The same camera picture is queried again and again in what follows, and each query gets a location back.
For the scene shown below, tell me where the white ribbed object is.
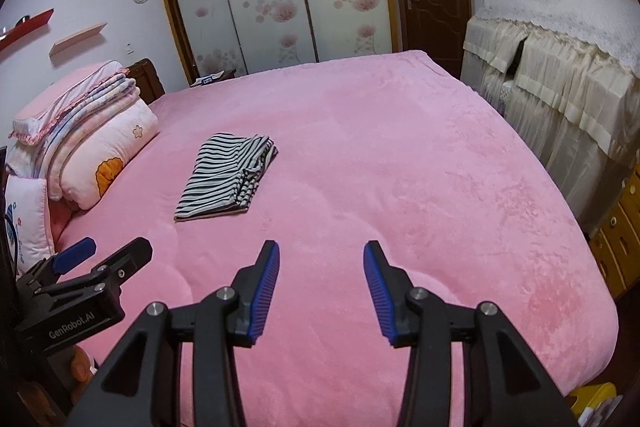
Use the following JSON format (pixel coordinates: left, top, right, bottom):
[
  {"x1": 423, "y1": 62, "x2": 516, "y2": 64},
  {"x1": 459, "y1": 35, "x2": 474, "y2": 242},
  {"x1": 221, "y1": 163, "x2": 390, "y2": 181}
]
[{"x1": 597, "y1": 399, "x2": 633, "y2": 427}]

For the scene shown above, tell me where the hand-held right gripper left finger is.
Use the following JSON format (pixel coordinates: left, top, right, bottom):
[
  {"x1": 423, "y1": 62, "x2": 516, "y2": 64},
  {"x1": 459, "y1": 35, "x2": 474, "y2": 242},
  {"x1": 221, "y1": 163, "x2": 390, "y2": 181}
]
[{"x1": 65, "y1": 239, "x2": 281, "y2": 427}]

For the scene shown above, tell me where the red wall shelf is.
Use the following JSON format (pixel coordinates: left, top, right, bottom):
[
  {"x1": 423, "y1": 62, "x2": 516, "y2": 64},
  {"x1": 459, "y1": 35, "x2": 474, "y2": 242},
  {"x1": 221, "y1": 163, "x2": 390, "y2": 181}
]
[{"x1": 0, "y1": 8, "x2": 55, "y2": 52}]

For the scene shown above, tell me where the dark wooden headboard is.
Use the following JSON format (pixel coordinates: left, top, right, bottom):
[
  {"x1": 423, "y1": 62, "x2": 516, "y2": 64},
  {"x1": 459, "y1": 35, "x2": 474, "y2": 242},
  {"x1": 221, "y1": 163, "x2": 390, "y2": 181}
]
[{"x1": 125, "y1": 58, "x2": 166, "y2": 105}]

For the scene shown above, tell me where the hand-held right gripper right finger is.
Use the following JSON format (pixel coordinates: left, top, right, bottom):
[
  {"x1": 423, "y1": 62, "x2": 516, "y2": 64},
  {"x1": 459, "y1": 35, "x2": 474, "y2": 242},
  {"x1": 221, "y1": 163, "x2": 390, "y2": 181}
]
[{"x1": 362, "y1": 239, "x2": 576, "y2": 427}]

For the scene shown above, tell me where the striped long-sleeve shirt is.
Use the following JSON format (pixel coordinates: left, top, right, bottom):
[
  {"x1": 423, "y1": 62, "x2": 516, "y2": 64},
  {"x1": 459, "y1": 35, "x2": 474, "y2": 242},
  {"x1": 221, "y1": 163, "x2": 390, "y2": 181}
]
[{"x1": 174, "y1": 133, "x2": 279, "y2": 222}]

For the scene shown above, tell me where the folded striped thin blanket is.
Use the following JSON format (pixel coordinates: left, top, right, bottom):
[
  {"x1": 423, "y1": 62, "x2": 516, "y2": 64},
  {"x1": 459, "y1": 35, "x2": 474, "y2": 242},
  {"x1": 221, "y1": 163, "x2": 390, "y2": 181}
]
[{"x1": 7, "y1": 74, "x2": 142, "y2": 168}]

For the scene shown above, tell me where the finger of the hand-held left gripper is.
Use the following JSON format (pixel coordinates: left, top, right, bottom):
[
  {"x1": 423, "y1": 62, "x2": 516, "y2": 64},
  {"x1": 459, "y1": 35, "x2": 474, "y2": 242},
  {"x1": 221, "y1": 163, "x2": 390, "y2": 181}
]
[
  {"x1": 30, "y1": 237, "x2": 153, "y2": 298},
  {"x1": 20, "y1": 236, "x2": 97, "y2": 281}
]

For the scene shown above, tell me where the pink fleece bed blanket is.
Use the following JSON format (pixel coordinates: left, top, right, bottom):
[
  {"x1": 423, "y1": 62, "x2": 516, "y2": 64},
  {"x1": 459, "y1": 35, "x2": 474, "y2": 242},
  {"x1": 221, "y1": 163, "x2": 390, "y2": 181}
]
[{"x1": 50, "y1": 49, "x2": 617, "y2": 427}]

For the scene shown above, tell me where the white small pillow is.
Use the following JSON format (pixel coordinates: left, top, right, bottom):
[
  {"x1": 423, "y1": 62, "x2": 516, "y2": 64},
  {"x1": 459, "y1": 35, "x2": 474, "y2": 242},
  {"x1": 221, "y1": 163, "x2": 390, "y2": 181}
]
[{"x1": 4, "y1": 174, "x2": 56, "y2": 278}]

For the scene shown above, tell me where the dark wooden bedside table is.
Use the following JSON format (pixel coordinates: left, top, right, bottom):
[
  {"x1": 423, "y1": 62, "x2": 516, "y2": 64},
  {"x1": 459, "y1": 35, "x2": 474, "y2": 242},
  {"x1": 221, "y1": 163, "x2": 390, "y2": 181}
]
[{"x1": 190, "y1": 69, "x2": 237, "y2": 88}]

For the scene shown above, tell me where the folded cartoon print quilt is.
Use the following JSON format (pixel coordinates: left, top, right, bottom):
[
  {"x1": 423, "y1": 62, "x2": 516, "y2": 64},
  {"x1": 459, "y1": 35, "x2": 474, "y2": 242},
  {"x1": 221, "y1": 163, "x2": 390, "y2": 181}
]
[{"x1": 45, "y1": 99, "x2": 161, "y2": 211}]

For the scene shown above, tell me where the light wooden wall shelf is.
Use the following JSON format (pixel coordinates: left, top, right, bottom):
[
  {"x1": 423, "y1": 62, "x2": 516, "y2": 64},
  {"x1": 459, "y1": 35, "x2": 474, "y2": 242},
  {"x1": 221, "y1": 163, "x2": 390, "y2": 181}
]
[{"x1": 49, "y1": 22, "x2": 108, "y2": 56}]

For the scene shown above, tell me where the pink ruffled pillow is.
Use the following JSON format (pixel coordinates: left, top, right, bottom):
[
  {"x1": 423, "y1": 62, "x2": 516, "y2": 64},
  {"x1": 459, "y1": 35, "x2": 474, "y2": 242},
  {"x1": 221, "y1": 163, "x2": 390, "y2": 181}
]
[{"x1": 9, "y1": 61, "x2": 126, "y2": 142}]

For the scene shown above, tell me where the person's left hand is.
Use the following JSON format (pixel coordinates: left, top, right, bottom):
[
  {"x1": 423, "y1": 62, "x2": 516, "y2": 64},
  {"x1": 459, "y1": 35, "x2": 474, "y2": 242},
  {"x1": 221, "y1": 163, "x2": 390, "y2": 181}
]
[{"x1": 67, "y1": 346, "x2": 98, "y2": 400}]

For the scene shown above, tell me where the white lace cover cloth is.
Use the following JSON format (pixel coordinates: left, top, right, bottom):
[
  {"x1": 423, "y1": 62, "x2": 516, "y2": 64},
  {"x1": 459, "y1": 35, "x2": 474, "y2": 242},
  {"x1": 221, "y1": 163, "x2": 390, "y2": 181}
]
[{"x1": 465, "y1": 0, "x2": 640, "y2": 75}]

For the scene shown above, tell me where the cream pleated furniture cover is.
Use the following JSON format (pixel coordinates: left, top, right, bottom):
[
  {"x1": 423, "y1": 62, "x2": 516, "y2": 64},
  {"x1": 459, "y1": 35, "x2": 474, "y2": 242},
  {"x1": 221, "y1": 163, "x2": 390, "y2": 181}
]
[{"x1": 460, "y1": 19, "x2": 640, "y2": 238}]

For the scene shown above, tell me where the yellow wooden drawer cabinet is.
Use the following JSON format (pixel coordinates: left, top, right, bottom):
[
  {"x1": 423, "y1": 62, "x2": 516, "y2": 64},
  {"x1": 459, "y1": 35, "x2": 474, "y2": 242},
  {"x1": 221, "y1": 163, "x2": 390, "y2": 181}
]
[{"x1": 587, "y1": 169, "x2": 640, "y2": 300}]

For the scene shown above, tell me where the yellow plastic stool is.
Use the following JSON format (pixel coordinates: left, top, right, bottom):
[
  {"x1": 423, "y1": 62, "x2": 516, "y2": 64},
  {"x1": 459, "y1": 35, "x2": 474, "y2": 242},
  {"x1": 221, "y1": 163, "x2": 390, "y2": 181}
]
[{"x1": 567, "y1": 382, "x2": 618, "y2": 419}]

